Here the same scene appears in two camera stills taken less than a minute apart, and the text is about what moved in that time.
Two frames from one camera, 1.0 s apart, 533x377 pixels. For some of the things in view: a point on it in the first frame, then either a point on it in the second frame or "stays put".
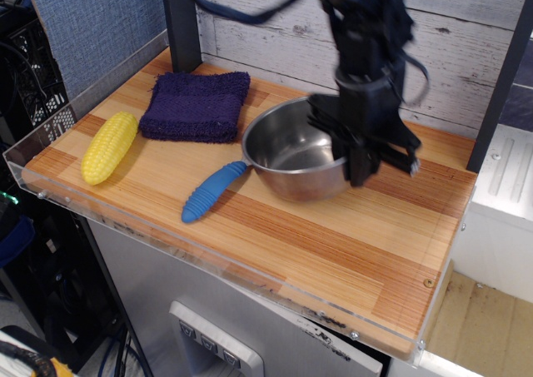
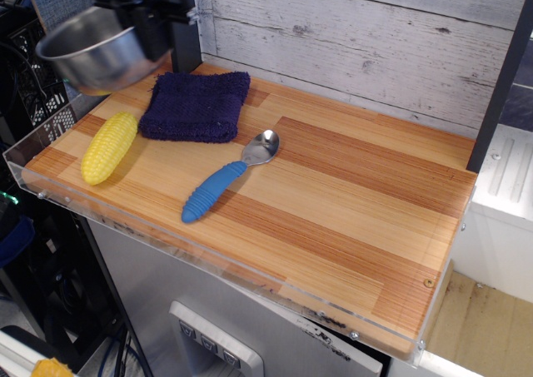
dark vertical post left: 182,24 stays put
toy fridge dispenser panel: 211,351 stays put
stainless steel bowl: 291,156 → 92,51
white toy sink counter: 496,244 stays put
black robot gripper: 368,112 → 144,5
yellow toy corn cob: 108,146 stays put
